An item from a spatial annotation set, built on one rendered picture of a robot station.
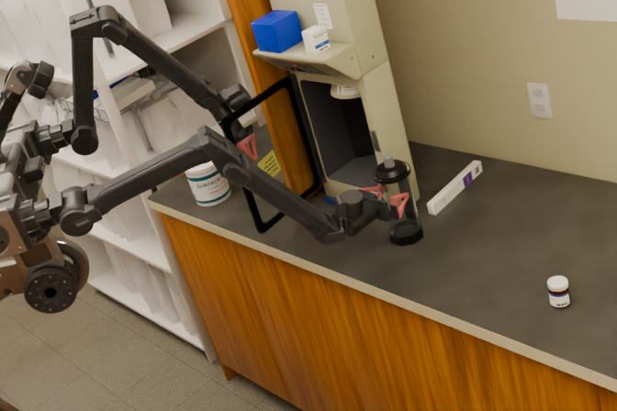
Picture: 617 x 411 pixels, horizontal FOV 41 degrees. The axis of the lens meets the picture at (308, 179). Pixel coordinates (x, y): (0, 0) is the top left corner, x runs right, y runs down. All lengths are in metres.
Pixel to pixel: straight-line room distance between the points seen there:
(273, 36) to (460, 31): 0.61
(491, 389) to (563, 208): 0.56
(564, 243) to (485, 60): 0.65
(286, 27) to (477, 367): 1.07
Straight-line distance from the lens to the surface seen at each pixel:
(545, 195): 2.52
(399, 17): 2.79
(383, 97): 2.42
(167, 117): 3.49
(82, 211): 2.02
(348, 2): 2.29
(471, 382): 2.31
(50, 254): 2.41
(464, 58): 2.68
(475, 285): 2.21
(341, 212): 2.21
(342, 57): 2.29
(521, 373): 2.15
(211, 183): 2.90
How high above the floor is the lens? 2.26
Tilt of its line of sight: 27 degrees down
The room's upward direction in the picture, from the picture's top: 17 degrees counter-clockwise
